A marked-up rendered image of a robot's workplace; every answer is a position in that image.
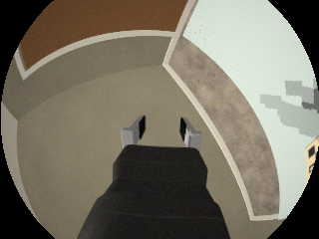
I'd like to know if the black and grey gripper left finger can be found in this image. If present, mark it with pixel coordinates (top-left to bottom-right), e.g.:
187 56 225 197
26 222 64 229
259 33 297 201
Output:
122 116 146 148

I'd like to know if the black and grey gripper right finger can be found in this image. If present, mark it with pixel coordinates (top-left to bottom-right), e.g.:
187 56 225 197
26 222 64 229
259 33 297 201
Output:
179 118 203 151

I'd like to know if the chessboard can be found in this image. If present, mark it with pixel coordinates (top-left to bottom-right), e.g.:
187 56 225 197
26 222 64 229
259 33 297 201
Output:
305 135 319 185

